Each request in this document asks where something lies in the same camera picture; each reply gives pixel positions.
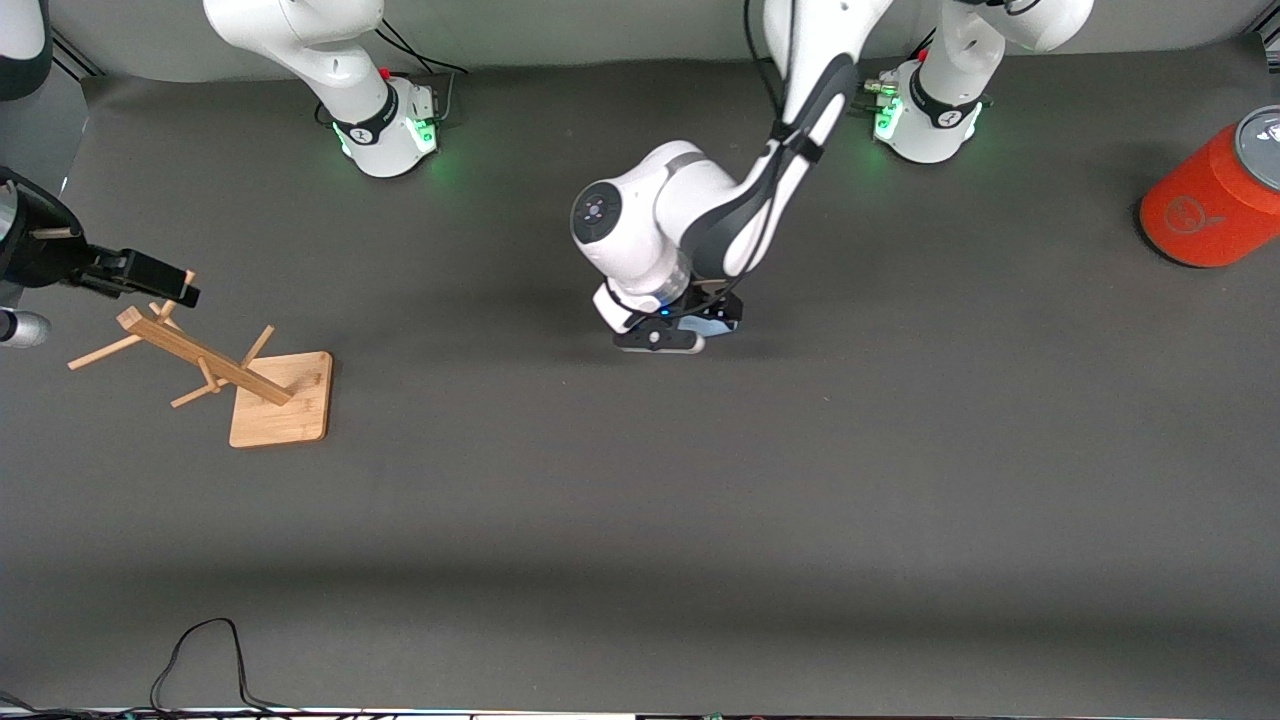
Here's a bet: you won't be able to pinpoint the orange cylindrical can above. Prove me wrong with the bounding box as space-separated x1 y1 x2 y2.
1138 105 1280 269

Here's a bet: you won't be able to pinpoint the black looped cable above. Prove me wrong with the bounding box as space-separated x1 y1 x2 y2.
148 617 311 717

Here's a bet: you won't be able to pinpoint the black left arm base cables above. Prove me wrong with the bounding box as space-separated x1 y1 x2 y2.
850 20 936 111

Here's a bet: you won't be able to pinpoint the wooden mug tree rack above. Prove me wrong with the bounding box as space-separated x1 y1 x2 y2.
67 270 334 449

